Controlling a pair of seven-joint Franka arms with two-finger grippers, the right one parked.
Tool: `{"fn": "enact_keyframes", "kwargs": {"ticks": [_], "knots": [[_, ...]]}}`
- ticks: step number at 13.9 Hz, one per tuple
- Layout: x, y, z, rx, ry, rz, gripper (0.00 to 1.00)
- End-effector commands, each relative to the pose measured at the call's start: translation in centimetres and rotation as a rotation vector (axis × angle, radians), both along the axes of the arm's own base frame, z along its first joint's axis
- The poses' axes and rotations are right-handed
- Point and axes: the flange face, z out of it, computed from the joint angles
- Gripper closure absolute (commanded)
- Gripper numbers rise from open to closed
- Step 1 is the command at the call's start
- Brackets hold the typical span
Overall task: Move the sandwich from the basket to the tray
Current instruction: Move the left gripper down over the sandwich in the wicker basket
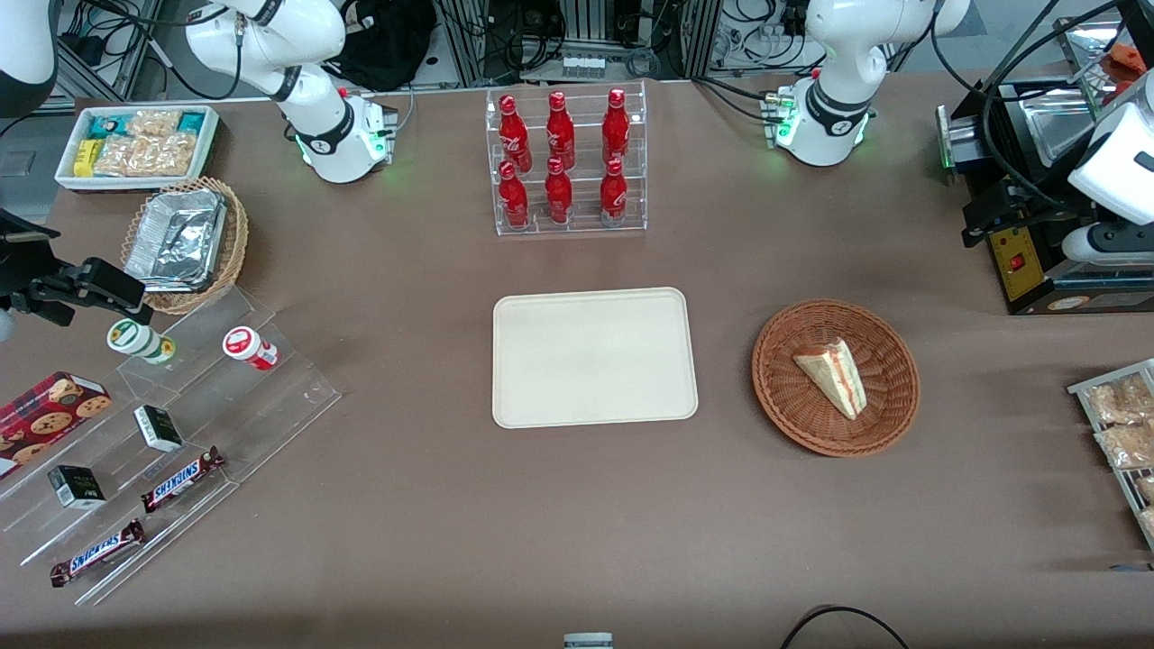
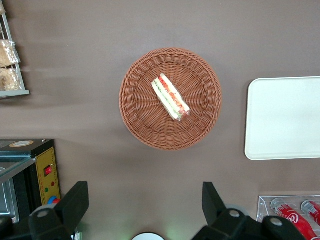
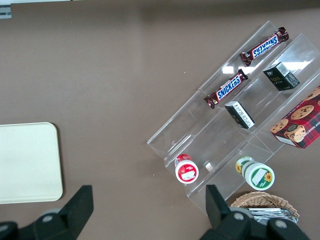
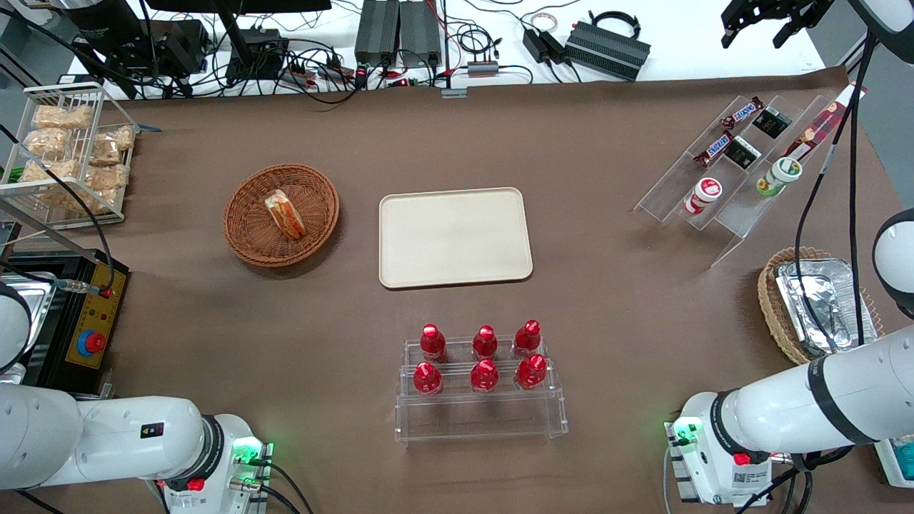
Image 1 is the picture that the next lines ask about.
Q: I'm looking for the triangular sandwich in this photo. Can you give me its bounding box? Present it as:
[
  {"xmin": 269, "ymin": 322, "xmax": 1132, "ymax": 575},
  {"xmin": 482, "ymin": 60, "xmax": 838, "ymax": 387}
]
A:
[{"xmin": 792, "ymin": 337, "xmax": 868, "ymax": 422}]

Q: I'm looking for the tan oval wicker basket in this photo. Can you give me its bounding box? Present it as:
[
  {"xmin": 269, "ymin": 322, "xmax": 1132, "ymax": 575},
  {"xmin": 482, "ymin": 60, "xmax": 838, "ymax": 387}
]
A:
[{"xmin": 120, "ymin": 176, "xmax": 250, "ymax": 316}]

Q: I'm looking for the tray of packaged snacks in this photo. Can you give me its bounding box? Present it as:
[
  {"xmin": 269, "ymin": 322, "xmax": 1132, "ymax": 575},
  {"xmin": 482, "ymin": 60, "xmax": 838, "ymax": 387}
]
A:
[{"xmin": 1067, "ymin": 359, "xmax": 1154, "ymax": 553}]

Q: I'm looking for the brown round wicker basket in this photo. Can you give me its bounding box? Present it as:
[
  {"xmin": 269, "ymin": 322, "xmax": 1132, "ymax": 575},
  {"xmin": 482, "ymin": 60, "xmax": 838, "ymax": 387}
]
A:
[{"xmin": 751, "ymin": 298, "xmax": 921, "ymax": 458}]

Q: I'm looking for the beige rectangular tray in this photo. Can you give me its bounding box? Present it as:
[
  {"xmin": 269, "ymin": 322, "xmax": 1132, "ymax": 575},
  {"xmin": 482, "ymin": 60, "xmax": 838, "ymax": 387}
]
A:
[{"xmin": 491, "ymin": 287, "xmax": 700, "ymax": 430}]

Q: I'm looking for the black hot dog roller machine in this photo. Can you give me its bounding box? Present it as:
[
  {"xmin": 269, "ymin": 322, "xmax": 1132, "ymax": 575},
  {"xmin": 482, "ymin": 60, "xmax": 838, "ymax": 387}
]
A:
[{"xmin": 936, "ymin": 16, "xmax": 1154, "ymax": 316}]

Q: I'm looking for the green capped small bottle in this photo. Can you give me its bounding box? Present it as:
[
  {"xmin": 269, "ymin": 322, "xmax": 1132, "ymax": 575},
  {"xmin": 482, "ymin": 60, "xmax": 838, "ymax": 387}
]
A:
[{"xmin": 106, "ymin": 318, "xmax": 178, "ymax": 366}]

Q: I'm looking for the silver foil container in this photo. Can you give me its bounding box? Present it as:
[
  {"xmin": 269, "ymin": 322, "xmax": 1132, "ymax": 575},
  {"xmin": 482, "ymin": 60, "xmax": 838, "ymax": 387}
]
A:
[{"xmin": 124, "ymin": 187, "xmax": 228, "ymax": 294}]

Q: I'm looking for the red plaid cookie box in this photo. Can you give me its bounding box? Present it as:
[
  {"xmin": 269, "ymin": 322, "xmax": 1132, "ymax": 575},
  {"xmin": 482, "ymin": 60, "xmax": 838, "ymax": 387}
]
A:
[{"xmin": 0, "ymin": 371, "xmax": 114, "ymax": 479}]

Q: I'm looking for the white plastic snack bin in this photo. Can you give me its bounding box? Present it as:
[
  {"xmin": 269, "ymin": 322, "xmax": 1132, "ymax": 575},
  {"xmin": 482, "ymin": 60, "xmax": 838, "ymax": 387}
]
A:
[{"xmin": 54, "ymin": 105, "xmax": 221, "ymax": 193}]

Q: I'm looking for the large clear cracker bag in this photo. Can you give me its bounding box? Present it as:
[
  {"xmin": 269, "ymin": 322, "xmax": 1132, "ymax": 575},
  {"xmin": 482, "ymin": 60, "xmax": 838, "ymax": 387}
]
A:
[{"xmin": 93, "ymin": 133, "xmax": 197, "ymax": 178}]

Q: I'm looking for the small black carton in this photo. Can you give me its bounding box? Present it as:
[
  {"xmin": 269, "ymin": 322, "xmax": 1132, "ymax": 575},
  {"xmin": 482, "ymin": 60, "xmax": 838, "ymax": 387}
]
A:
[
  {"xmin": 48, "ymin": 465, "xmax": 106, "ymax": 510},
  {"xmin": 133, "ymin": 405, "xmax": 184, "ymax": 453}
]

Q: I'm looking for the red capped small bottle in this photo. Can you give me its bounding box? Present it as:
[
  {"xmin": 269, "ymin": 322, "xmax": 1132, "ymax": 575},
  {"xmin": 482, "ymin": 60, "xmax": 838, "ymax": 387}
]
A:
[{"xmin": 223, "ymin": 326, "xmax": 280, "ymax": 371}]

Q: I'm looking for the clear acrylic stepped display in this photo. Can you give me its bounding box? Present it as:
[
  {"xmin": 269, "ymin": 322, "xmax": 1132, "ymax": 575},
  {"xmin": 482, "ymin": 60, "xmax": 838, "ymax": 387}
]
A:
[{"xmin": 0, "ymin": 287, "xmax": 343, "ymax": 607}]

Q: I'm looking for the Snickers chocolate bar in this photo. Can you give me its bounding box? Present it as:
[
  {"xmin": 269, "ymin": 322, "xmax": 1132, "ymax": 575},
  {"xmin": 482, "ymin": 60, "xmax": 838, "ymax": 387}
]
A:
[
  {"xmin": 140, "ymin": 446, "xmax": 226, "ymax": 515},
  {"xmin": 50, "ymin": 518, "xmax": 146, "ymax": 589}
]

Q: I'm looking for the black fabric bag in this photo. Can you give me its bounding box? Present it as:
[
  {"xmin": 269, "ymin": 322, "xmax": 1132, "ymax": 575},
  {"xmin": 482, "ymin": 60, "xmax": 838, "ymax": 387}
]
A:
[{"xmin": 329, "ymin": 0, "xmax": 438, "ymax": 93}]

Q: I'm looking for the red cola bottle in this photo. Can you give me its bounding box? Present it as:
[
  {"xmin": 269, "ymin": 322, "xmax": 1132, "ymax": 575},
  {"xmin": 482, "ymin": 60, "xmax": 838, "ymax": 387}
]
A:
[
  {"xmin": 602, "ymin": 87, "xmax": 631, "ymax": 168},
  {"xmin": 499, "ymin": 160, "xmax": 530, "ymax": 230},
  {"xmin": 499, "ymin": 94, "xmax": 533, "ymax": 172},
  {"xmin": 600, "ymin": 158, "xmax": 628, "ymax": 226},
  {"xmin": 545, "ymin": 90, "xmax": 576, "ymax": 170},
  {"xmin": 545, "ymin": 156, "xmax": 573, "ymax": 224}
]

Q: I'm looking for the clear acrylic bottle rack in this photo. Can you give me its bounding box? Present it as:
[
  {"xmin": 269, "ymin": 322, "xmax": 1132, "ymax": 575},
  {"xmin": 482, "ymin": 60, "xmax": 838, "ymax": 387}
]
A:
[{"xmin": 485, "ymin": 81, "xmax": 648, "ymax": 237}]

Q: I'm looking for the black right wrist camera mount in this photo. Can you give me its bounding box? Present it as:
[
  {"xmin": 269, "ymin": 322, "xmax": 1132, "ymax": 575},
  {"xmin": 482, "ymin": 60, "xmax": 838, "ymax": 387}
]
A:
[{"xmin": 0, "ymin": 209, "xmax": 60, "ymax": 294}]

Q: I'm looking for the black table cable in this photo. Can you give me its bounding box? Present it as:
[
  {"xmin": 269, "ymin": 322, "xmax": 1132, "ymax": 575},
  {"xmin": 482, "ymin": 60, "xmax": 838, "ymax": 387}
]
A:
[{"xmin": 780, "ymin": 606, "xmax": 911, "ymax": 649}]

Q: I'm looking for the aluminium frame rack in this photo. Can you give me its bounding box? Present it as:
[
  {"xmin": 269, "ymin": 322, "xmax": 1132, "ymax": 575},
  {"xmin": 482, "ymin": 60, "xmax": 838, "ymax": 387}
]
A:
[{"xmin": 440, "ymin": 0, "xmax": 722, "ymax": 87}]

